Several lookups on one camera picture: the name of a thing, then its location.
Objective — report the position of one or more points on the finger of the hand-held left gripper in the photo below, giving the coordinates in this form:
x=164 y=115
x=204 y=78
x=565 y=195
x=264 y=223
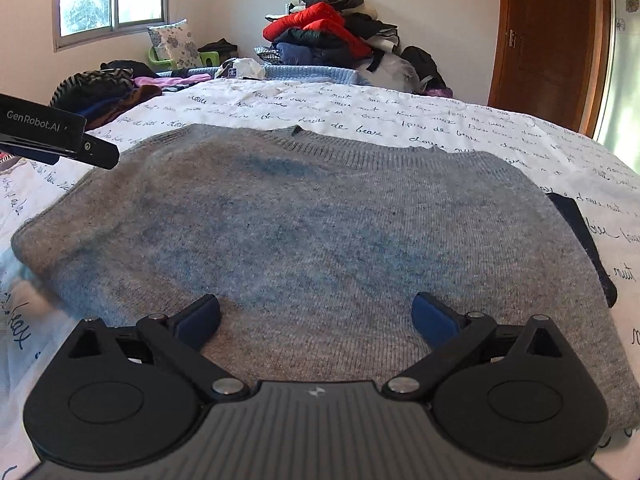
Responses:
x=102 y=154

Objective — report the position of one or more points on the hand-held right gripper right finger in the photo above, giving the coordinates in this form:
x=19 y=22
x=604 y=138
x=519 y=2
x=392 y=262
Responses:
x=435 y=319

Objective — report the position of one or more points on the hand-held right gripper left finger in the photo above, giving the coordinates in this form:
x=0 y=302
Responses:
x=197 y=321

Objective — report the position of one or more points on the grey sweater with navy sleeves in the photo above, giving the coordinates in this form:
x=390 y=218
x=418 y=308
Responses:
x=310 y=230

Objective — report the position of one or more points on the white and black clothes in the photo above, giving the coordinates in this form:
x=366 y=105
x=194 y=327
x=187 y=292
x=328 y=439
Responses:
x=380 y=25

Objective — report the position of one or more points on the blue cloth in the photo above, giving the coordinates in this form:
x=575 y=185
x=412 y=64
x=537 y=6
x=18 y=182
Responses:
x=97 y=109

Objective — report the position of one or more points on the striped knit cloth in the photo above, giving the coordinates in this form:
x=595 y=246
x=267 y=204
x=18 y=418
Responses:
x=90 y=85

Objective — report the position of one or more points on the brown cloth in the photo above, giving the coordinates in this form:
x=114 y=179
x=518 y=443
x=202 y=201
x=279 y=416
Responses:
x=142 y=96

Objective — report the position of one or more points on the pink cloth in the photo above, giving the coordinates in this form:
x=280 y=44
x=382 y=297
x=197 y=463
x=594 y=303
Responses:
x=170 y=81

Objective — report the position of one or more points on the floral pillow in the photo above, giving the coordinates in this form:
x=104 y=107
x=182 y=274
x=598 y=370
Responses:
x=172 y=42

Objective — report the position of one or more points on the green stool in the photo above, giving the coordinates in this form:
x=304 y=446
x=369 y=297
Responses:
x=207 y=57

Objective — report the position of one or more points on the black cloth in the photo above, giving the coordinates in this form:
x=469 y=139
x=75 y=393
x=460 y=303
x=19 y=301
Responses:
x=220 y=46

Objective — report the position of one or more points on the white plastic bag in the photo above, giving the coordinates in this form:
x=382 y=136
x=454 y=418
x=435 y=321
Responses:
x=242 y=67

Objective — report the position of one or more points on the white script print bed sheet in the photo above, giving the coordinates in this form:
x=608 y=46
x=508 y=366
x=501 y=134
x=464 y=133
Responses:
x=475 y=125

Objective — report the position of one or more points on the light blue knit blanket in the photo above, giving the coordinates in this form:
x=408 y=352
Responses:
x=300 y=74

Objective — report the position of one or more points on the navy jacket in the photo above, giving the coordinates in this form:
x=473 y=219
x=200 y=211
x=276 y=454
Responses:
x=305 y=52

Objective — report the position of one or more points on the purple cloth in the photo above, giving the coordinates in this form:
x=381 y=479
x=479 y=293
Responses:
x=440 y=92

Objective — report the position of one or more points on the clear plastic bag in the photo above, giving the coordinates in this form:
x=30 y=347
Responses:
x=392 y=72

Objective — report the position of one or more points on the black bag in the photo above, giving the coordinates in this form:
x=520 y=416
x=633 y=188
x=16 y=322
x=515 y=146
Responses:
x=425 y=67

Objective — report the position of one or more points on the red puffer jacket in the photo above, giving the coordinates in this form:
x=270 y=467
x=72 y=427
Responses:
x=320 y=22

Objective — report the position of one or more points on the wooden door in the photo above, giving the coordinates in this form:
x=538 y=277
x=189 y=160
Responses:
x=545 y=35

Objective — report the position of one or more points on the frosted glass panel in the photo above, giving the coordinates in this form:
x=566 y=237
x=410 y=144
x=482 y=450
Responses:
x=622 y=50

